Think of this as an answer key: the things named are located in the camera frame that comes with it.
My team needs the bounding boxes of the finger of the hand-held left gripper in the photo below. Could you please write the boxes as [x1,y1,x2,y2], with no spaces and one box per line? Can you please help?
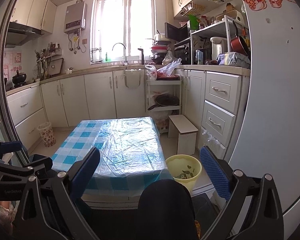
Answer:
[0,156,53,180]
[0,141,22,161]

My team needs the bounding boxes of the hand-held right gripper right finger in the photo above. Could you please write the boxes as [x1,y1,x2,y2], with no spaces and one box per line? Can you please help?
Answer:
[199,145,285,240]

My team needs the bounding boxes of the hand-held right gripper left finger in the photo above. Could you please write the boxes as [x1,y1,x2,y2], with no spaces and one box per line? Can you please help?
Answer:
[14,147,101,240]

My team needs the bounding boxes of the yellow plastic bin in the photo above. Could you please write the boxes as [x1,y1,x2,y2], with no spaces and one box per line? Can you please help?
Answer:
[165,154,202,193]

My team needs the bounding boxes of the floral waste basket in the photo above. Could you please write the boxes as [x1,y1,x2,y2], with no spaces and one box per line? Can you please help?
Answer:
[37,122,57,147]

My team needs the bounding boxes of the black floor mat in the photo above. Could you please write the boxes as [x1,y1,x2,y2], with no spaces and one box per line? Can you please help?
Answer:
[191,192,219,222]

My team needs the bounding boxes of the table with blue checked cloth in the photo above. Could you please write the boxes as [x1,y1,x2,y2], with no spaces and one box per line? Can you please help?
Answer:
[51,116,174,203]

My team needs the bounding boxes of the white step stool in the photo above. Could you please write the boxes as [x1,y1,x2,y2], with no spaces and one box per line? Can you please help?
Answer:
[168,114,199,155]

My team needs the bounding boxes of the person's black trouser leg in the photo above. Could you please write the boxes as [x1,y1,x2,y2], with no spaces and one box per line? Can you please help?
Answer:
[136,179,198,240]

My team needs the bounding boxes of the black wok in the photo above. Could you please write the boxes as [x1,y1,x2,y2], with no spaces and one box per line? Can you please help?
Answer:
[12,70,28,85]

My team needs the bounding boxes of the white base cabinets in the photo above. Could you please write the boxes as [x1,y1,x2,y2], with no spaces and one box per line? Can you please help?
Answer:
[6,67,250,153]

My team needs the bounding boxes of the black frying pan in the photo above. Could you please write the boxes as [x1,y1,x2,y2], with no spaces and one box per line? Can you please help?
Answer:
[147,94,180,111]

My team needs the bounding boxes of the white tray with dark rim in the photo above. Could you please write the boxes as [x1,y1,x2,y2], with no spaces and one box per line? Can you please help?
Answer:
[50,58,64,77]

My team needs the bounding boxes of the white refrigerator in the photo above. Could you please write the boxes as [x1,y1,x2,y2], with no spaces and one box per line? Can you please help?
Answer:
[225,0,300,218]

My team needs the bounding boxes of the white shelf trolley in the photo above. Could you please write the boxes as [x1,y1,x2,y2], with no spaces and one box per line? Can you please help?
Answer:
[145,74,182,133]

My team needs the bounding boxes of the white hanging tote bag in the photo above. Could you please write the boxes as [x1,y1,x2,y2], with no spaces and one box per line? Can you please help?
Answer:
[124,69,141,89]

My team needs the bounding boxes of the range hood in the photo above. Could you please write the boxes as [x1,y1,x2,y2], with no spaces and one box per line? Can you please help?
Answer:
[5,21,44,48]

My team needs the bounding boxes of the clear red plastic bag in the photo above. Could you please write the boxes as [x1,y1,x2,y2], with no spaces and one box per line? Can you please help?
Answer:
[156,58,182,77]

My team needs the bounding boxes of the blue silver bag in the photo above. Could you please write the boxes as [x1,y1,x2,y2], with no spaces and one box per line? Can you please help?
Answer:
[217,52,251,68]

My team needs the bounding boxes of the black kettle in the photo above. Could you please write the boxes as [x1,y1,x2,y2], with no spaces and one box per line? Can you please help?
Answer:
[195,48,210,65]

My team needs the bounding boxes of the white red plastic bag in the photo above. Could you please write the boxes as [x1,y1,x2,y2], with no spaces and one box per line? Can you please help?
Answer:
[144,64,157,81]

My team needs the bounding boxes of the chrome faucet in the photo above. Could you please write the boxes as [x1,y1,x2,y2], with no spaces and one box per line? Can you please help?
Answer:
[112,42,128,66]

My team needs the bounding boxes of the clear bag of food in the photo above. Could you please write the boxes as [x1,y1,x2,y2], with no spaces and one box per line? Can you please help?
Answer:
[162,47,174,65]

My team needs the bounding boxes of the black toaster oven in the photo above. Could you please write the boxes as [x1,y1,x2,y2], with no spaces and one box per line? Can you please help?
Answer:
[174,39,192,65]

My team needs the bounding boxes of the white thermos pot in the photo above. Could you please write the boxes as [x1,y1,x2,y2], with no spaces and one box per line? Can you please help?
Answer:
[210,37,228,60]

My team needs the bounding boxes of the black faucet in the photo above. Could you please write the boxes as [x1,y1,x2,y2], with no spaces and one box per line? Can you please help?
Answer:
[137,47,145,65]

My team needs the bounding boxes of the red pot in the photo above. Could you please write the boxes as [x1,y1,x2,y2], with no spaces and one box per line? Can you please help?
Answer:
[230,21,250,55]

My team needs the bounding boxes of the stack of dishes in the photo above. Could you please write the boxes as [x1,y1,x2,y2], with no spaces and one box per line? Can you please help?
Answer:
[150,34,172,64]

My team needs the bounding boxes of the silver water heater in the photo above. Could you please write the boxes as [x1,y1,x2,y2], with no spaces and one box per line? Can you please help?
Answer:
[64,2,87,33]

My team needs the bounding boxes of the white counter shelf rack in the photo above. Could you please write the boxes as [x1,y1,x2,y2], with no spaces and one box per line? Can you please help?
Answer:
[190,15,249,65]

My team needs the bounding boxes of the black microwave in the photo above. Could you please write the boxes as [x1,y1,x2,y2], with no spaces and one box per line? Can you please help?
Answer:
[164,21,190,42]

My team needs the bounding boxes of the green bag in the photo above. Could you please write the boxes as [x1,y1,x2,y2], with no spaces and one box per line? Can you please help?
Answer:
[188,14,200,30]

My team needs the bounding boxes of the window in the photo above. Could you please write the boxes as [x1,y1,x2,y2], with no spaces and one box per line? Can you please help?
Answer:
[90,0,157,64]

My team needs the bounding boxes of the clear bags on drawer handle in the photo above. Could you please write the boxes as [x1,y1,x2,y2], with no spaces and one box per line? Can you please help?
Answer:
[201,127,220,145]

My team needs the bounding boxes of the grey metal door frame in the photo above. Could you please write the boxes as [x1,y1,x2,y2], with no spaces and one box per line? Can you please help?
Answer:
[0,0,32,167]

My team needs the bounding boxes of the wall rack with utensils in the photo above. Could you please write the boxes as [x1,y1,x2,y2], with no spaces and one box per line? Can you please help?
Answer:
[34,42,63,79]

